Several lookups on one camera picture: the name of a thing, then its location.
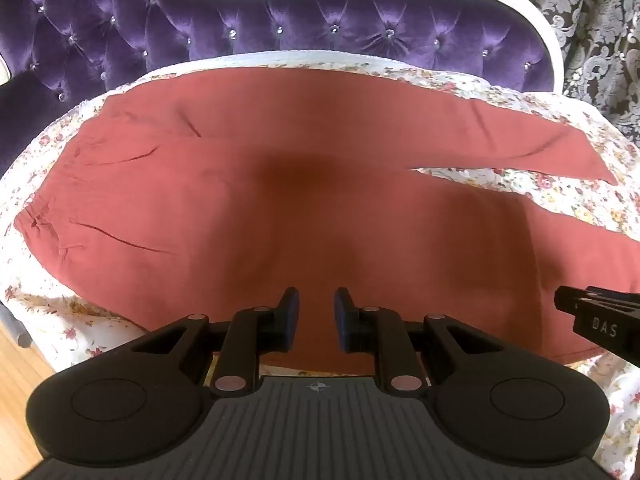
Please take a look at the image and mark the purple tufted headboard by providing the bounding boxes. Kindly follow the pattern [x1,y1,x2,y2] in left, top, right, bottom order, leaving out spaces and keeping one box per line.
[0,0,567,173]

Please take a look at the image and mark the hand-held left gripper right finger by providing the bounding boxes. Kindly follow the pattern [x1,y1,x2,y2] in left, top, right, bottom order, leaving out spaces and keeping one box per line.
[333,287,506,397]

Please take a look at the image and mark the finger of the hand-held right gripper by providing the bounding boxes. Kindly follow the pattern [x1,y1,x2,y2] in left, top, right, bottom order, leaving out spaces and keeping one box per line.
[554,285,640,357]

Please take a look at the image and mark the grey damask curtain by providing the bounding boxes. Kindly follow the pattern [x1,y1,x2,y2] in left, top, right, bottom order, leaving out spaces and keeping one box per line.
[220,0,640,148]

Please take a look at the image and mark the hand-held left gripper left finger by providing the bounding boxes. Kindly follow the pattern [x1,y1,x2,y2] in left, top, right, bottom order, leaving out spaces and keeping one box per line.
[132,287,301,399]

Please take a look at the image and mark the grey rounded object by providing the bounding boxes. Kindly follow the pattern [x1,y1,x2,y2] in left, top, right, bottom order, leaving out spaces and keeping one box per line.
[0,304,32,349]

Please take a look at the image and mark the floral bed sheet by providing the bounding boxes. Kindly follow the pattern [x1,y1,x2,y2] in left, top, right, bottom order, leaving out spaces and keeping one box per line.
[0,50,640,480]

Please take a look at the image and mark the rust red pants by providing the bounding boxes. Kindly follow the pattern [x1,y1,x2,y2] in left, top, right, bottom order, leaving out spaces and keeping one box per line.
[12,66,640,377]

